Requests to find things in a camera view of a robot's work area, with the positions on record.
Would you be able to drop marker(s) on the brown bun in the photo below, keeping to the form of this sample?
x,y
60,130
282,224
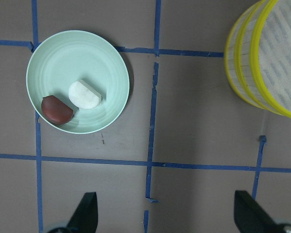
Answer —
x,y
55,111

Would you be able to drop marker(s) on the white bun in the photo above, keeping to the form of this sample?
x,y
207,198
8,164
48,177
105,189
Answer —
x,y
84,96

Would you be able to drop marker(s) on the yellow steamer bottom layer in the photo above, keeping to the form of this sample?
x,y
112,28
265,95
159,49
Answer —
x,y
236,58

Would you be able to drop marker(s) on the yellow steamer layer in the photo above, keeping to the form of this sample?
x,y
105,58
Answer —
x,y
236,58
270,55

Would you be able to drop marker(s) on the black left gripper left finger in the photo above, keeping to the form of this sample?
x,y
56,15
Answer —
x,y
85,217

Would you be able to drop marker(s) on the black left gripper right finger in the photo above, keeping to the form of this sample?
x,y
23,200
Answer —
x,y
249,217

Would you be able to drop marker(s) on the yellow steamer top layer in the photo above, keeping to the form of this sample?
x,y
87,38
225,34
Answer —
x,y
270,55

